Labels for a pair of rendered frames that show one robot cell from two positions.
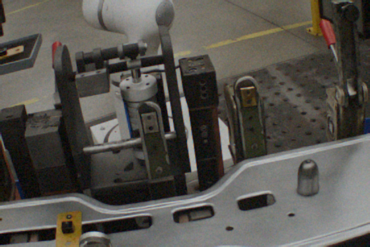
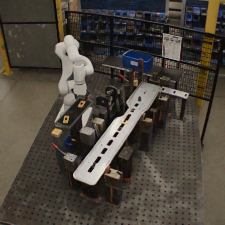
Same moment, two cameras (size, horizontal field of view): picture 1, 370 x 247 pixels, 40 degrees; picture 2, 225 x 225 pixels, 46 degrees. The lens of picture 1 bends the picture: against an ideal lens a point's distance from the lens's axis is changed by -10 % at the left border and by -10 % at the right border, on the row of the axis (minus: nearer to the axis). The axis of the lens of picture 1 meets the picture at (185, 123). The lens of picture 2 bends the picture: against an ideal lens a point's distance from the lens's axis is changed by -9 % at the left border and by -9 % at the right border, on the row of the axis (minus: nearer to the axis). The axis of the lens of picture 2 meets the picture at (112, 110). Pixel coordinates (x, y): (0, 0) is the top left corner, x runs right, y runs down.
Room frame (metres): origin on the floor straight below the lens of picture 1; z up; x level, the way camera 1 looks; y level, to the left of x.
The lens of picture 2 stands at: (-0.25, 1.84, 2.56)
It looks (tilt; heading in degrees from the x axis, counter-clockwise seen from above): 38 degrees down; 300
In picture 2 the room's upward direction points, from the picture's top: 1 degrees counter-clockwise
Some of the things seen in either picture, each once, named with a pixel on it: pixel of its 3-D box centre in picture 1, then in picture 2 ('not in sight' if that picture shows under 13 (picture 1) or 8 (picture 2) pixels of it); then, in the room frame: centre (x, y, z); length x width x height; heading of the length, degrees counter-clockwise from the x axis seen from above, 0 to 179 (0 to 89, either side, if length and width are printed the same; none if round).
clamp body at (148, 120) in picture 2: not in sight; (145, 134); (0.40, 0.11, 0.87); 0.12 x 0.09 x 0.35; 3
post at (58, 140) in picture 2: not in sight; (61, 153); (0.88, 0.69, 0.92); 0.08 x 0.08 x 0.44; 3
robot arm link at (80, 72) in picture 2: not in sight; (79, 71); (0.90, 0.31, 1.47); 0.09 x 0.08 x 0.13; 48
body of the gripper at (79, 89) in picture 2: not in sight; (80, 87); (0.90, 0.32, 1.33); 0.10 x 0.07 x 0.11; 12
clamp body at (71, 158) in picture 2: not in sight; (73, 172); (0.71, 0.78, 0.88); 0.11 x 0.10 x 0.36; 3
